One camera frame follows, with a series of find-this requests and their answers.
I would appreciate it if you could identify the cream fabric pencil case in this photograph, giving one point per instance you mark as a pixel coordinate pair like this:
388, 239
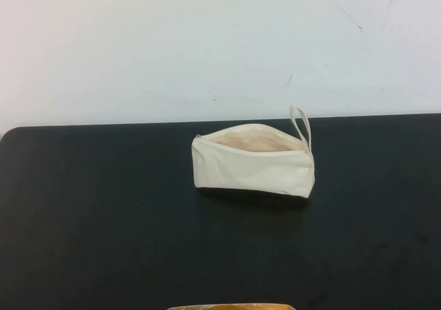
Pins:
255, 172

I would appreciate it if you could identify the yellow brown cardboard piece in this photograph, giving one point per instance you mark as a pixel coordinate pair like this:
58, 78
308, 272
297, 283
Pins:
231, 307

